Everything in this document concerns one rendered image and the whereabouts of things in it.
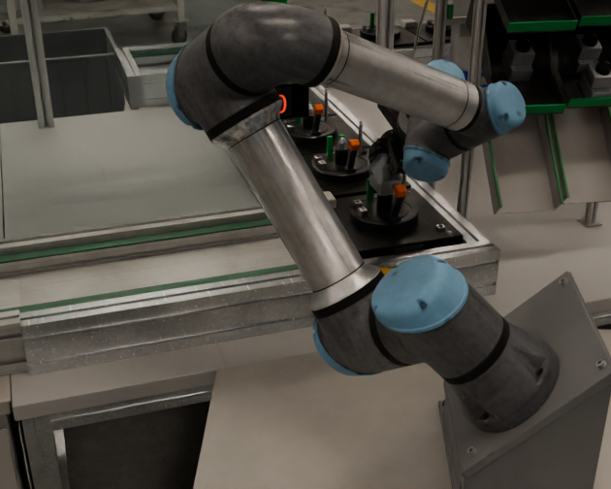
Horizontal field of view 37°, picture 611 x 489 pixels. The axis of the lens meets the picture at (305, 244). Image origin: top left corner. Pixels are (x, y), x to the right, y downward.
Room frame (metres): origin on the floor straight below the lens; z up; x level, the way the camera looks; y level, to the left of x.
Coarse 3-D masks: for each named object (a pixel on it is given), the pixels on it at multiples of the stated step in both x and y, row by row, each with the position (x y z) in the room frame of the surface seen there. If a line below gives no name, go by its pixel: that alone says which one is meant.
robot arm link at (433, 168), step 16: (416, 128) 1.37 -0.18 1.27; (432, 128) 1.33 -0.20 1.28; (416, 144) 1.34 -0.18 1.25; (432, 144) 1.33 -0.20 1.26; (448, 144) 1.31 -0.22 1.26; (416, 160) 1.32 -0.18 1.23; (432, 160) 1.31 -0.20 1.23; (448, 160) 1.33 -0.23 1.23; (416, 176) 1.34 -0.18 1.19; (432, 176) 1.33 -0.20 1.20
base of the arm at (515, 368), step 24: (504, 336) 0.98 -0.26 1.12; (528, 336) 1.01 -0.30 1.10; (504, 360) 0.96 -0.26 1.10; (528, 360) 0.98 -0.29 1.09; (552, 360) 0.99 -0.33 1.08; (456, 384) 0.97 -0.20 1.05; (480, 384) 0.96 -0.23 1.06; (504, 384) 0.95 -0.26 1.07; (528, 384) 0.95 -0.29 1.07; (552, 384) 0.96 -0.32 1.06; (480, 408) 0.97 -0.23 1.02; (504, 408) 0.94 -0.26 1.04; (528, 408) 0.94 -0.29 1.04
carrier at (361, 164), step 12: (360, 120) 1.94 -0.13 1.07; (360, 132) 1.93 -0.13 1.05; (360, 144) 1.93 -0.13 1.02; (312, 156) 1.98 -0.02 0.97; (324, 156) 1.93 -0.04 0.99; (336, 156) 1.89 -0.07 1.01; (360, 156) 1.93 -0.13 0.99; (312, 168) 1.87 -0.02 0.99; (324, 168) 1.85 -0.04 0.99; (336, 168) 1.86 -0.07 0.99; (360, 168) 1.86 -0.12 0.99; (324, 180) 1.84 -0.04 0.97; (336, 180) 1.82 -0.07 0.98; (348, 180) 1.82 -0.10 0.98; (360, 180) 1.83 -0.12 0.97; (336, 192) 1.77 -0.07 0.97; (348, 192) 1.77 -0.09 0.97; (360, 192) 1.78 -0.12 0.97
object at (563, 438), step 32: (544, 288) 1.17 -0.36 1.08; (576, 288) 1.12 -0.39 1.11; (512, 320) 1.15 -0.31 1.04; (544, 320) 1.10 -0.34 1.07; (576, 320) 1.05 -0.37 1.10; (576, 352) 0.99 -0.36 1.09; (608, 352) 0.96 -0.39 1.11; (448, 384) 1.11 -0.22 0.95; (576, 384) 0.94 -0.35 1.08; (608, 384) 0.92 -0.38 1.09; (448, 416) 1.10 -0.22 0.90; (544, 416) 0.92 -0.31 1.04; (576, 416) 0.92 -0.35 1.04; (448, 448) 1.06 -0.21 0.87; (480, 448) 0.94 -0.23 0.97; (512, 448) 0.92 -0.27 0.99; (544, 448) 0.92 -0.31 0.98; (576, 448) 0.92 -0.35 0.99; (480, 480) 0.93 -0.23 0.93; (512, 480) 0.93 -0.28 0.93; (544, 480) 0.92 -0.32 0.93; (576, 480) 0.92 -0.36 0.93
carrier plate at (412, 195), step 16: (416, 192) 1.77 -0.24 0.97; (336, 208) 1.70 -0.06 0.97; (432, 208) 1.69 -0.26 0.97; (352, 224) 1.62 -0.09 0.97; (416, 224) 1.62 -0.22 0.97; (432, 224) 1.62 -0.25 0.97; (448, 224) 1.62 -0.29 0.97; (352, 240) 1.55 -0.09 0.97; (368, 240) 1.55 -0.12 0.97; (384, 240) 1.55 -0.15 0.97; (400, 240) 1.55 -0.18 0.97; (416, 240) 1.55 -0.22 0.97; (432, 240) 1.55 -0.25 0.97; (448, 240) 1.56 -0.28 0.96; (368, 256) 1.51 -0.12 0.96
